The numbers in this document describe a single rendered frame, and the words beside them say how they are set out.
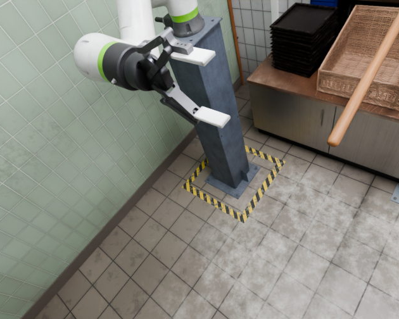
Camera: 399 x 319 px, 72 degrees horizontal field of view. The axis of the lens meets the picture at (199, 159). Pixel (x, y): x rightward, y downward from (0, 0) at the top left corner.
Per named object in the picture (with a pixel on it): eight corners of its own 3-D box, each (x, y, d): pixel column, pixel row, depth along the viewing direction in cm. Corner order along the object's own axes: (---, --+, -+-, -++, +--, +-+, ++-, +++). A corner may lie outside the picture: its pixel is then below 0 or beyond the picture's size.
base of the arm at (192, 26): (150, 32, 131) (145, 19, 126) (170, 16, 136) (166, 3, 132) (190, 39, 117) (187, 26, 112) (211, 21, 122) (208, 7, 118)
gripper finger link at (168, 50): (164, 68, 55) (159, 63, 55) (183, 40, 45) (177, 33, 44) (151, 80, 53) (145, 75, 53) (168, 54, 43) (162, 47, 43)
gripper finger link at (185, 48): (171, 45, 46) (164, 28, 44) (194, 50, 43) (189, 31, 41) (165, 50, 45) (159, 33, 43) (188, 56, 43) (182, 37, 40)
